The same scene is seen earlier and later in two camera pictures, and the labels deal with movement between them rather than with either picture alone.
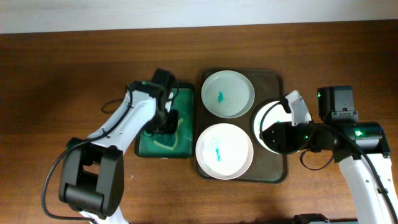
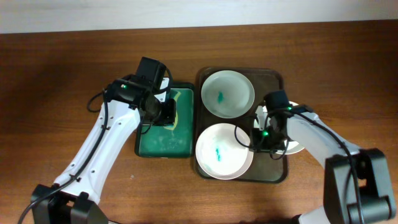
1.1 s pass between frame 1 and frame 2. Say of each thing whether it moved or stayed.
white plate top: stayed
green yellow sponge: moved
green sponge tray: stayed
